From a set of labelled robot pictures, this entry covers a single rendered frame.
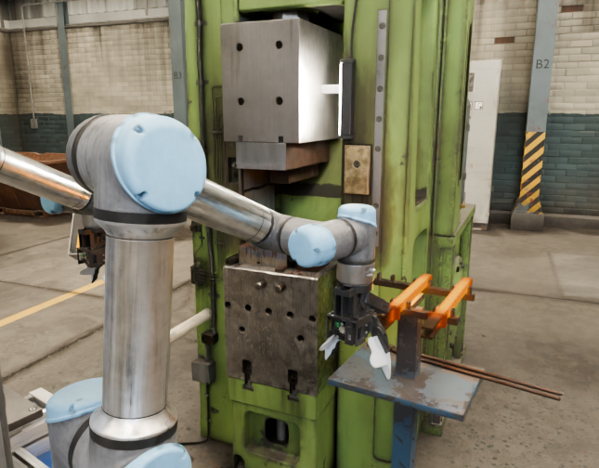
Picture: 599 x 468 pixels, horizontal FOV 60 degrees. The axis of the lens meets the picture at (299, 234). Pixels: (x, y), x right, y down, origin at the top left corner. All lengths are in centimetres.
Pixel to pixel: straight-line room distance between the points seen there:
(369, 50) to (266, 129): 44
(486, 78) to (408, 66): 513
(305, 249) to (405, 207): 97
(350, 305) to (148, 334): 47
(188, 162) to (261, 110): 121
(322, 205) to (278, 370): 76
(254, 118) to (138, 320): 127
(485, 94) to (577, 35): 137
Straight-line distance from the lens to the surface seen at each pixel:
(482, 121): 693
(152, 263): 68
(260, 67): 186
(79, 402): 86
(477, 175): 697
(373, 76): 185
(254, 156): 187
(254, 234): 96
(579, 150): 762
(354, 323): 103
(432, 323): 132
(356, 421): 220
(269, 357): 198
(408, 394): 157
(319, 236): 90
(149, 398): 74
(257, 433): 224
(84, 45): 1034
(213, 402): 249
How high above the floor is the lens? 146
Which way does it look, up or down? 13 degrees down
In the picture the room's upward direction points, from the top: straight up
